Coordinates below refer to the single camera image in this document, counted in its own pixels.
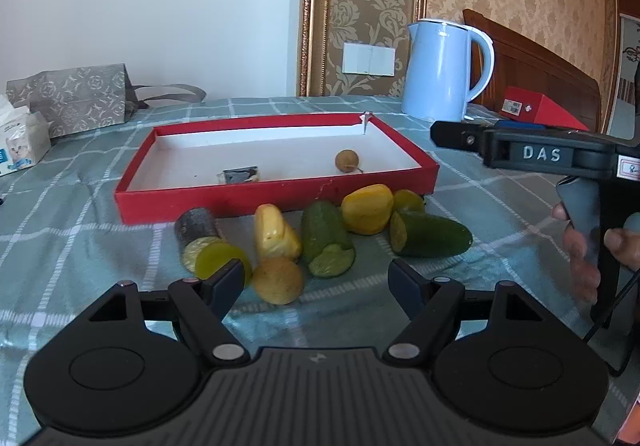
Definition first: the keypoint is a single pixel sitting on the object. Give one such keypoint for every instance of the large round green fruit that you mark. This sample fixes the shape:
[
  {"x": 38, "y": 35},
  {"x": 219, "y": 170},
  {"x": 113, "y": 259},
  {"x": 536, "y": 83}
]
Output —
[{"x": 215, "y": 258}]

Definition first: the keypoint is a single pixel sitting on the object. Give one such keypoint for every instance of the small green-yellow fruit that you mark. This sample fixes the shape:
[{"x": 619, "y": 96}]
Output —
[{"x": 407, "y": 201}]

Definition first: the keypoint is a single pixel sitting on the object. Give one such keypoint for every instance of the yellow bell pepper piece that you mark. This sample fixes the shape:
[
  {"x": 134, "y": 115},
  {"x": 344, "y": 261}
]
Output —
[{"x": 367, "y": 208}]

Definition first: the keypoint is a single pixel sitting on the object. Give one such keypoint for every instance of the white wall switch plate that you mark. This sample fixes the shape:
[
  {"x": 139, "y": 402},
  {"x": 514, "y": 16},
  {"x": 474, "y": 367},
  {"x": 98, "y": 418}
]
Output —
[{"x": 369, "y": 58}]

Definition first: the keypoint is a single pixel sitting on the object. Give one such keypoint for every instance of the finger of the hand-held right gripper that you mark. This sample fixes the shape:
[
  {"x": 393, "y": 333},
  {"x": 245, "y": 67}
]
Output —
[
  {"x": 520, "y": 124},
  {"x": 452, "y": 135}
]

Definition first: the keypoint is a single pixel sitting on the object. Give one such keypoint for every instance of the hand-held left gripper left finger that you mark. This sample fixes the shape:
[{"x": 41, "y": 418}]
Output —
[{"x": 231, "y": 282}]

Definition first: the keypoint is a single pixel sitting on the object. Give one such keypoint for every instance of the white tissue pack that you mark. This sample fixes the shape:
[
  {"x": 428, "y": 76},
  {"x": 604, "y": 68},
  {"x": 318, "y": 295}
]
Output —
[{"x": 20, "y": 140}]

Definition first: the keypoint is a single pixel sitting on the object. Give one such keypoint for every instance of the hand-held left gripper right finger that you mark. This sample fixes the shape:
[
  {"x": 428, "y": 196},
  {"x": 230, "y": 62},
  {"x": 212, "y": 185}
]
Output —
[{"x": 404, "y": 286}]

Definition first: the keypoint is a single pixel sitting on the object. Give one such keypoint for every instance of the long green cucumber piece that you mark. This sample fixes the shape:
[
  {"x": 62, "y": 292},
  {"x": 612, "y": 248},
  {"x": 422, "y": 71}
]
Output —
[{"x": 435, "y": 236}]

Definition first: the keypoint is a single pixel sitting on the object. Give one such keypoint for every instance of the red box with white label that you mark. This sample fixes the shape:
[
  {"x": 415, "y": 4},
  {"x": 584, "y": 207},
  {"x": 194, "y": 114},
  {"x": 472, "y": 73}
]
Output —
[{"x": 545, "y": 108}]

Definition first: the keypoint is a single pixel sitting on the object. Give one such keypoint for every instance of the light blue electric kettle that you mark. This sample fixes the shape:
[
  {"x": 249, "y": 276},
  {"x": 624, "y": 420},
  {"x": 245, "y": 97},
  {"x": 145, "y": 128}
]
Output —
[{"x": 435, "y": 75}]

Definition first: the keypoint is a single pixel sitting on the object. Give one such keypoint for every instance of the green checked cloth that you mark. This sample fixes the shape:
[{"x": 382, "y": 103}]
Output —
[{"x": 75, "y": 226}]

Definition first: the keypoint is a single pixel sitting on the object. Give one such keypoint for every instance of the brown longan with stem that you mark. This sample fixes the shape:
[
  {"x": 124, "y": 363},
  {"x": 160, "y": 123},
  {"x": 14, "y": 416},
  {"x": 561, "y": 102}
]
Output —
[{"x": 345, "y": 160}]

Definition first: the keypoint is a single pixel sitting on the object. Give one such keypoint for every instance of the red shallow cardboard box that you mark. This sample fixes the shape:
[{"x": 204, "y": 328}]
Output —
[{"x": 280, "y": 150}]

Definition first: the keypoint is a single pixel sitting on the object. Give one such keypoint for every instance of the brown wooden headboard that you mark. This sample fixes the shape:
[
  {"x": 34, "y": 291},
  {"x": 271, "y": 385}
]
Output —
[{"x": 540, "y": 70}]

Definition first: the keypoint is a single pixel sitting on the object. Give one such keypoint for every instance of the short green cucumber piece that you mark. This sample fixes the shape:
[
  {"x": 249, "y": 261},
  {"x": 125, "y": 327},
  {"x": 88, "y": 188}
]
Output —
[{"x": 322, "y": 231}]

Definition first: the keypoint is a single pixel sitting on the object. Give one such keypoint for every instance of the grey patterned gift bag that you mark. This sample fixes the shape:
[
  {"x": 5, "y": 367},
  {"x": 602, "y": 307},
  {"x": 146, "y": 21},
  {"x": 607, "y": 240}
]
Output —
[{"x": 75, "y": 95}]

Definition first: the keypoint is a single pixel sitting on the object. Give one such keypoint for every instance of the person's right hand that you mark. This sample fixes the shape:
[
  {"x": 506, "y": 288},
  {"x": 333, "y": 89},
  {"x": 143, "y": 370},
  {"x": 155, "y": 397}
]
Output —
[{"x": 580, "y": 256}]

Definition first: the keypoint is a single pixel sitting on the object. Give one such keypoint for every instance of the round yellow-brown fruit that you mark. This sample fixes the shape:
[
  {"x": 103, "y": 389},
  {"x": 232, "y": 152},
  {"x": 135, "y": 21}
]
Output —
[{"x": 277, "y": 282}]

